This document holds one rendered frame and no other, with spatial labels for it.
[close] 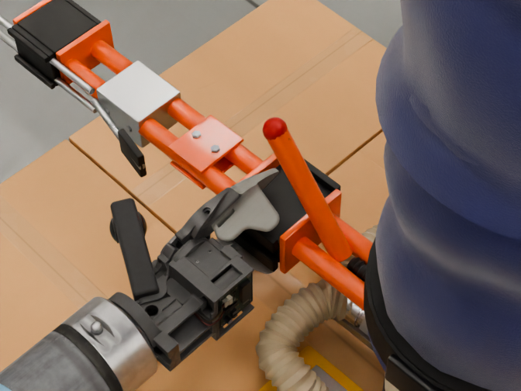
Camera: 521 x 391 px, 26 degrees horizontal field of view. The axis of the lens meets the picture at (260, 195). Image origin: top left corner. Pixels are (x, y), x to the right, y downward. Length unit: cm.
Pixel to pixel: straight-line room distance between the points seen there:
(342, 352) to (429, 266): 40
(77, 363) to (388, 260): 30
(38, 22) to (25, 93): 167
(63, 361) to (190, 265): 15
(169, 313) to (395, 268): 28
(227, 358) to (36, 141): 173
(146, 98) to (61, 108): 171
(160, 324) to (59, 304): 88
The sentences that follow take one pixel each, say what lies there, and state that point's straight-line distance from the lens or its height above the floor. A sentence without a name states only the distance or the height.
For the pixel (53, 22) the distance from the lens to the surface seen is 130.
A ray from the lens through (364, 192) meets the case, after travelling 131.
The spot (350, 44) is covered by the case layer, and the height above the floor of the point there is 54.
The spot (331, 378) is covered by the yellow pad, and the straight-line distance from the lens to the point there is 115.
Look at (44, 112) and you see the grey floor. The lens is 291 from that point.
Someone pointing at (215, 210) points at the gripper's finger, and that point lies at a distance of 107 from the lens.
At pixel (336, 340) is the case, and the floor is 112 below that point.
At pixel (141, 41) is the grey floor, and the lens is 305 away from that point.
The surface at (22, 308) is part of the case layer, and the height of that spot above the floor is 54.
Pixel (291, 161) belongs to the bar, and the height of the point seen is 134.
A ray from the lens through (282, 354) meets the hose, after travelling 110.
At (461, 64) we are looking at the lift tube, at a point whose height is 172.
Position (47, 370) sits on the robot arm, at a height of 129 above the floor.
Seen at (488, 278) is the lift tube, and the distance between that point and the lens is 77.
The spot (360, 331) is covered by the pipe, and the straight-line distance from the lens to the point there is 115.
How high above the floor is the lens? 216
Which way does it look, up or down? 53 degrees down
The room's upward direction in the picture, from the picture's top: straight up
